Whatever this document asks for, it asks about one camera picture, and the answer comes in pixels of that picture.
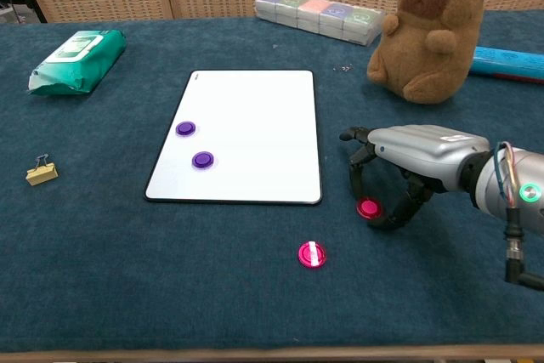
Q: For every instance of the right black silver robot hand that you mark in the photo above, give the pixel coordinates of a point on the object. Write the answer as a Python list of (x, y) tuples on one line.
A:
[(425, 150)]

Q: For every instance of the pink disc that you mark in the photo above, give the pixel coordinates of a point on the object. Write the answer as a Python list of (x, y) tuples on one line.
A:
[(369, 208), (311, 254)]

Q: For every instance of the purple disc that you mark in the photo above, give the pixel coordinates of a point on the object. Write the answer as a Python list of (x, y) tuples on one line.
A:
[(203, 160), (185, 128)]

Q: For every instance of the white board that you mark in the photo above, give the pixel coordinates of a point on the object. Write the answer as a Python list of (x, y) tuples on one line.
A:
[(263, 137)]

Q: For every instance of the brown capybara plush toy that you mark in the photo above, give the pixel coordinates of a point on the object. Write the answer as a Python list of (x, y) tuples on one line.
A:
[(429, 40)]

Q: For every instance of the small metal paper clip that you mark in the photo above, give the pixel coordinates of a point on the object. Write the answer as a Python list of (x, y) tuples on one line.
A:
[(343, 68)]

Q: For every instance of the blue cylindrical tube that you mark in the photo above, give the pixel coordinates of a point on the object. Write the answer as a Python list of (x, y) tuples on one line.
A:
[(510, 63)]

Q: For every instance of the clear-wrapped tissue packs row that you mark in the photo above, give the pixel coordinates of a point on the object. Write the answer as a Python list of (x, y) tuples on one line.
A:
[(319, 14)]

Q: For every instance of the blue table cloth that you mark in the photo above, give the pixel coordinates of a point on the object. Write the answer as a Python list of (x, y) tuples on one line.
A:
[(212, 286)]

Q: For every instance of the green wet wipes pack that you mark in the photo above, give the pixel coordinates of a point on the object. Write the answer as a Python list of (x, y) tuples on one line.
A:
[(81, 65)]

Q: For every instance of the yellow binder clip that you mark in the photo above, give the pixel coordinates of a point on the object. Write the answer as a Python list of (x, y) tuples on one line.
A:
[(42, 174)]

